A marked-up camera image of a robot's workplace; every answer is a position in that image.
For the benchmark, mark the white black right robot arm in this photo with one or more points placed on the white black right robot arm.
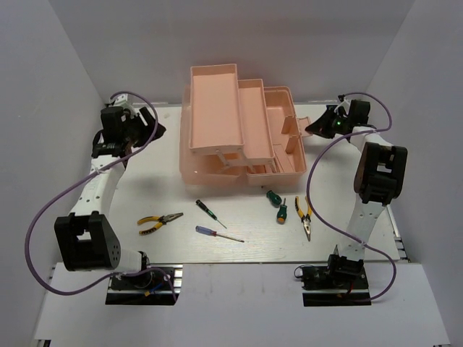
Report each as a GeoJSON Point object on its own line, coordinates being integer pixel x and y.
{"type": "Point", "coordinates": [378, 180]}

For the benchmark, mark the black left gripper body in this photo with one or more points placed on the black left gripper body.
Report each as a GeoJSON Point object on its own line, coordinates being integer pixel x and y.
{"type": "Point", "coordinates": [135, 132]}

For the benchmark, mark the pink plastic toolbox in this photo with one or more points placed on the pink plastic toolbox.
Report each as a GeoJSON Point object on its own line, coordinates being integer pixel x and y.
{"type": "Point", "coordinates": [239, 131]}

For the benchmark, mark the stubby dark green screwdriver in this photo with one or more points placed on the stubby dark green screwdriver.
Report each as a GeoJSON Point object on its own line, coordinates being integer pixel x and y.
{"type": "Point", "coordinates": [274, 198]}

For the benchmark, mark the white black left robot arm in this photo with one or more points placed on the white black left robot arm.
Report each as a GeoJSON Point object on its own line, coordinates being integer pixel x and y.
{"type": "Point", "coordinates": [85, 237]}

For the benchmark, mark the yellow black pliers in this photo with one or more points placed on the yellow black pliers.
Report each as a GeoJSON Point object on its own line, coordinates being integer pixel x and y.
{"type": "Point", "coordinates": [158, 221]}
{"type": "Point", "coordinates": [305, 217]}

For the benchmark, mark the blue red handled screwdriver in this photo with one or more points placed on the blue red handled screwdriver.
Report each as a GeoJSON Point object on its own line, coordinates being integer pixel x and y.
{"type": "Point", "coordinates": [210, 232]}

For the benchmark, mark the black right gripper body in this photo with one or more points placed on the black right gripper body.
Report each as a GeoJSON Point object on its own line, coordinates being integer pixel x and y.
{"type": "Point", "coordinates": [338, 121]}

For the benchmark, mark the black green precision screwdriver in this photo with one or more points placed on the black green precision screwdriver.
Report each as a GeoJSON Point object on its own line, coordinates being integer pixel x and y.
{"type": "Point", "coordinates": [206, 210]}

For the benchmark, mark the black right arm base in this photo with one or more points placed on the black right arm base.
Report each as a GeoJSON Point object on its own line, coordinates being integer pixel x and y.
{"type": "Point", "coordinates": [339, 283]}

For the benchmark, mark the stubby green orange screwdriver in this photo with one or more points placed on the stubby green orange screwdriver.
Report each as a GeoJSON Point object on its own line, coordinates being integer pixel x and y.
{"type": "Point", "coordinates": [282, 213]}

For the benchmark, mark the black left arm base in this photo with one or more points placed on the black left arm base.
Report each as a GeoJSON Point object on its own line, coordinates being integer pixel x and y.
{"type": "Point", "coordinates": [151, 289]}

